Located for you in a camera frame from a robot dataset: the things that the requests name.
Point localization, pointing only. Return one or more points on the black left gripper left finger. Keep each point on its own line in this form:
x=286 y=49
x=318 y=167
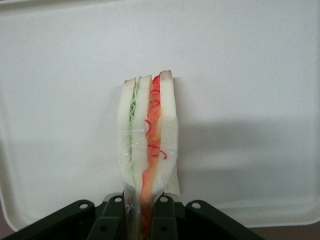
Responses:
x=110 y=220

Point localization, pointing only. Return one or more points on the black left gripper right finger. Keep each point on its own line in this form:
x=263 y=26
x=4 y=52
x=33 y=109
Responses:
x=163 y=220

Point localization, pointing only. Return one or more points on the triangular sandwich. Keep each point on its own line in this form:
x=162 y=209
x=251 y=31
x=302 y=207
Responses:
x=150 y=120

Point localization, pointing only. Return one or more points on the cream rectangular serving tray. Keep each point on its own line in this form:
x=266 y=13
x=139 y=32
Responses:
x=225 y=75

